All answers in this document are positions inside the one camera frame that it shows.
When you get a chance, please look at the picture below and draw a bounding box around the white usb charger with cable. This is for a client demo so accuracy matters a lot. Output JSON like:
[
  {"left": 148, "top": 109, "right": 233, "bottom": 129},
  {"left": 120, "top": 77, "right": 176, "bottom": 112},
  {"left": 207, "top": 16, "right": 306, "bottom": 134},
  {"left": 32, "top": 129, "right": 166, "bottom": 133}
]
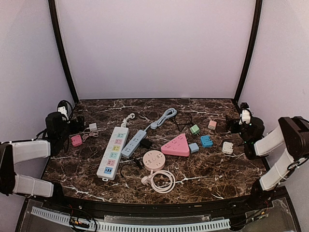
[{"left": 82, "top": 123, "right": 99, "bottom": 142}]

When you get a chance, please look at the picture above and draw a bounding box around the pink cube plug adapter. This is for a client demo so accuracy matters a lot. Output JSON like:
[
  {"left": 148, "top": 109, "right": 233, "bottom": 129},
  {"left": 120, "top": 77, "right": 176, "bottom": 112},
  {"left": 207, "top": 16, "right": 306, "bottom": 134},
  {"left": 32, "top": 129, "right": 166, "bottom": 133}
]
[{"left": 208, "top": 120, "right": 217, "bottom": 130}]

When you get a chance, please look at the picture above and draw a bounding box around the white multi plug adapter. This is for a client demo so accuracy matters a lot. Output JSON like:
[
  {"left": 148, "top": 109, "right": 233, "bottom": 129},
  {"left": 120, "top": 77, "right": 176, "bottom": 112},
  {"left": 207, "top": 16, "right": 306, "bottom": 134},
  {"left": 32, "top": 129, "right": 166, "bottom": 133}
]
[{"left": 222, "top": 141, "right": 234, "bottom": 155}]

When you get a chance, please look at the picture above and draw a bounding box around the bright blue plug adapter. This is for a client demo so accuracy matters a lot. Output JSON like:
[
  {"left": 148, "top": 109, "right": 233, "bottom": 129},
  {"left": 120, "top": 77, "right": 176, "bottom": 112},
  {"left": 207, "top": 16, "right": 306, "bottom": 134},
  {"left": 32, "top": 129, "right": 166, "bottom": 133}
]
[{"left": 200, "top": 135, "right": 213, "bottom": 148}]

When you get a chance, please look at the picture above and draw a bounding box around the green plug adapter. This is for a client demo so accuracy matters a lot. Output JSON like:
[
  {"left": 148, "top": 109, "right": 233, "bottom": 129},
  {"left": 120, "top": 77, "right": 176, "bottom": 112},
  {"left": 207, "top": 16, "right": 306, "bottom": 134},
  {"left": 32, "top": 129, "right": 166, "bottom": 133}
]
[{"left": 190, "top": 124, "right": 200, "bottom": 135}]

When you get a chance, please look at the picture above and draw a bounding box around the white power strip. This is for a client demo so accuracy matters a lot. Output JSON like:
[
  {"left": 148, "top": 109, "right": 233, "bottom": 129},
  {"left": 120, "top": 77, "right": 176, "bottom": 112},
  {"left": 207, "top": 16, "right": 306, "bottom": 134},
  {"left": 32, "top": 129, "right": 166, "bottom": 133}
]
[{"left": 97, "top": 113, "right": 135, "bottom": 182}]

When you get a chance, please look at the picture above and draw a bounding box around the light blue plug adapter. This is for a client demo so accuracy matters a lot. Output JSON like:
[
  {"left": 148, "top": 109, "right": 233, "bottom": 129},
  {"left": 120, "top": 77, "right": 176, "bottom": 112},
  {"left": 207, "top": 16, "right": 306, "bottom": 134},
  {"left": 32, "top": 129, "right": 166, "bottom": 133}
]
[{"left": 188, "top": 143, "right": 199, "bottom": 154}]

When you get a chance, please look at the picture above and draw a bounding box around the pink triangular power socket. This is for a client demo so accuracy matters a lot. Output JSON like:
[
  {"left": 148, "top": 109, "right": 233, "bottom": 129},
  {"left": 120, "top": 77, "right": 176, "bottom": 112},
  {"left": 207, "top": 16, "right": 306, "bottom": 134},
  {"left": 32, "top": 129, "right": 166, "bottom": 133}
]
[{"left": 161, "top": 133, "right": 190, "bottom": 157}]

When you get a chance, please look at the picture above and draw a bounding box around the grey blue power strip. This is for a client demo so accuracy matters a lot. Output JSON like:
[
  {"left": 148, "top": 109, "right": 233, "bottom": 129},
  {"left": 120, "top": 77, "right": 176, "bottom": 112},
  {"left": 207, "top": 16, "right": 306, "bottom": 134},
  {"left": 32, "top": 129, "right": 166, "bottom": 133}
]
[{"left": 121, "top": 130, "right": 147, "bottom": 159}]

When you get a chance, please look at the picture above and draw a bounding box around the pink round power socket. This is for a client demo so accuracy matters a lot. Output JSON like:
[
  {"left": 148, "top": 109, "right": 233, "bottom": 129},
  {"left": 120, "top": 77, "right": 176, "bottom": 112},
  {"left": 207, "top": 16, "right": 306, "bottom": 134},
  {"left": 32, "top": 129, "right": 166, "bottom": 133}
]
[{"left": 142, "top": 150, "right": 166, "bottom": 172}]

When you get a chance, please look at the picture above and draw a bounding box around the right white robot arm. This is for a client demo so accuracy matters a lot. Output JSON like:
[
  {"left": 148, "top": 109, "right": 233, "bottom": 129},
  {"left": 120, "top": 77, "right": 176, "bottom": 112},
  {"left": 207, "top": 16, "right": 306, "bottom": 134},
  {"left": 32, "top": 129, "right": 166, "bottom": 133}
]
[{"left": 225, "top": 115, "right": 309, "bottom": 210}]

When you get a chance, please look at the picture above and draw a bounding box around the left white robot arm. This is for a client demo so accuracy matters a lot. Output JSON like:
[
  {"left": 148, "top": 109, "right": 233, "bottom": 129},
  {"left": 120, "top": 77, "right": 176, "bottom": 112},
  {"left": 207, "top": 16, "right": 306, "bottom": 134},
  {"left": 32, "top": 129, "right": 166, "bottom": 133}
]
[{"left": 0, "top": 116, "right": 85, "bottom": 211}]

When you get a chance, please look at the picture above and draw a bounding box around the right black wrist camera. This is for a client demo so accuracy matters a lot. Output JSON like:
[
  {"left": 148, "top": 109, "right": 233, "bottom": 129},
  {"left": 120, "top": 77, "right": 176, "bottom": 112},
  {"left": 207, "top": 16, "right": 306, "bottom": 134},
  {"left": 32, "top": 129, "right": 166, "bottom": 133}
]
[{"left": 247, "top": 117, "right": 265, "bottom": 138}]

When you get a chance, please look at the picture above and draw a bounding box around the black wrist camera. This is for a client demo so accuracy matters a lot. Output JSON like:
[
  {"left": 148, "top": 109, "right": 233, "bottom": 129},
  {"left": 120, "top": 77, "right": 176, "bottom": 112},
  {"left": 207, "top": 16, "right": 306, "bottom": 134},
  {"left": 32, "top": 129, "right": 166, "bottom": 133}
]
[
  {"left": 45, "top": 112, "right": 67, "bottom": 139},
  {"left": 247, "top": 117, "right": 265, "bottom": 138}
]

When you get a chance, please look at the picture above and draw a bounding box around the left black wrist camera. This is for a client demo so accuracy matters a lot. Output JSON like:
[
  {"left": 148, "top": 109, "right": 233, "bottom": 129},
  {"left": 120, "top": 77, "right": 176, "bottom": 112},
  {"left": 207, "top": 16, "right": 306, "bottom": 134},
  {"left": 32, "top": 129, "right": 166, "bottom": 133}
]
[{"left": 45, "top": 112, "right": 67, "bottom": 139}]

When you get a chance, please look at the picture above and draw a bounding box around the black front rail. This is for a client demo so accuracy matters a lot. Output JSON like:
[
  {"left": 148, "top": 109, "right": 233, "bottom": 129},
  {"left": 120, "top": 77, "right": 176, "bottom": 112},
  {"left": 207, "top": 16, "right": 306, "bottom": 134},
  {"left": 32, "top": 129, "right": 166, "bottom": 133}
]
[{"left": 18, "top": 187, "right": 295, "bottom": 223}]

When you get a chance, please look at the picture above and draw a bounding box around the left black frame post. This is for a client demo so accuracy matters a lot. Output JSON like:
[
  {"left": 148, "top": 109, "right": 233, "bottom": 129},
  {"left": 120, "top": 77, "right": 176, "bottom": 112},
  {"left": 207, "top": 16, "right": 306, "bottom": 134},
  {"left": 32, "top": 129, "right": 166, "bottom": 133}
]
[{"left": 48, "top": 0, "right": 79, "bottom": 104}]

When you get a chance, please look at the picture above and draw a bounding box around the black frame post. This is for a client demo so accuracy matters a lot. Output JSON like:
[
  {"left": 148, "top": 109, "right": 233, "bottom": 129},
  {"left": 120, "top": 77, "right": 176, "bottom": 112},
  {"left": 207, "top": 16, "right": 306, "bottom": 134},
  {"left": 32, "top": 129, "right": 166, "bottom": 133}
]
[
  {"left": 233, "top": 0, "right": 263, "bottom": 104},
  {"left": 48, "top": 0, "right": 79, "bottom": 104}
]

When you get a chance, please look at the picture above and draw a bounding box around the white slotted cable duct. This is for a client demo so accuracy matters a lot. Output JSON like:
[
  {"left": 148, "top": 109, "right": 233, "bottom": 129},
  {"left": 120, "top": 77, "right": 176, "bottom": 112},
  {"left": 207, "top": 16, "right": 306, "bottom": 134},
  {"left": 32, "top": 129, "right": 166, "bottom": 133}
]
[{"left": 31, "top": 206, "right": 230, "bottom": 232}]

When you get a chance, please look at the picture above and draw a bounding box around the right black frame post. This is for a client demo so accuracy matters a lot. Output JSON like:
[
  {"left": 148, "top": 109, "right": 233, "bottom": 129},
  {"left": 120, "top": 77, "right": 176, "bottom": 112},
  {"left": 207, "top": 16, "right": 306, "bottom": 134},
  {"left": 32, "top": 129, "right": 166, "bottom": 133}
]
[{"left": 233, "top": 0, "right": 263, "bottom": 104}]

